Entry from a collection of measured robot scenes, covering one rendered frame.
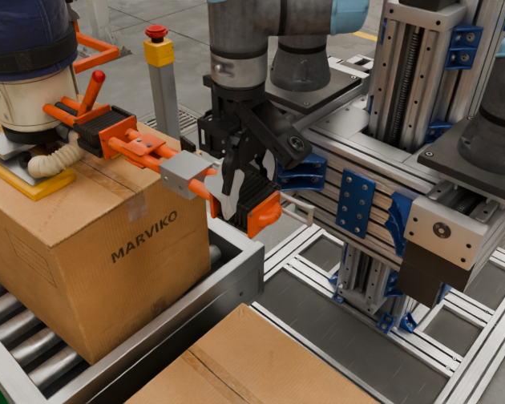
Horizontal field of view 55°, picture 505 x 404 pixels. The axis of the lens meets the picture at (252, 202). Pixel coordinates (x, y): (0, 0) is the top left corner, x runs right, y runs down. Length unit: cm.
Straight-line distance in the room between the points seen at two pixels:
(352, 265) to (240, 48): 103
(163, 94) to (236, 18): 107
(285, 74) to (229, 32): 59
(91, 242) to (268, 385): 51
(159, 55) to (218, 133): 92
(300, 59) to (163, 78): 59
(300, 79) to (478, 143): 43
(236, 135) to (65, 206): 47
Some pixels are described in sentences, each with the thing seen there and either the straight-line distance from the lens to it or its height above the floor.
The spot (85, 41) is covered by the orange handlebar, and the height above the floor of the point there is 108.
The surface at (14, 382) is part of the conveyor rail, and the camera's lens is 123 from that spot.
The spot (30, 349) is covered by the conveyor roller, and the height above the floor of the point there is 54.
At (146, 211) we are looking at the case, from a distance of 106.
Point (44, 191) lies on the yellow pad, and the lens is 106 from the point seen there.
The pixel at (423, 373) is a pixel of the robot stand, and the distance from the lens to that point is 167.
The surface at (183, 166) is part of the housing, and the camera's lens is 82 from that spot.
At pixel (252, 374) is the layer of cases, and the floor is 54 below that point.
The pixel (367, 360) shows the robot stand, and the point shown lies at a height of 21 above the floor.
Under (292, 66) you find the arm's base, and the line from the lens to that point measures 117.
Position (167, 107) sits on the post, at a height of 78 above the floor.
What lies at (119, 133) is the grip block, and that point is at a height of 109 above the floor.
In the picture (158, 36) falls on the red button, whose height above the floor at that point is 103.
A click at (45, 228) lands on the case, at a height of 95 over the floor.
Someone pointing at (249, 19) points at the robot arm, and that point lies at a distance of 60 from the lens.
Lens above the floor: 156
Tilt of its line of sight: 39 degrees down
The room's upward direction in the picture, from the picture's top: straight up
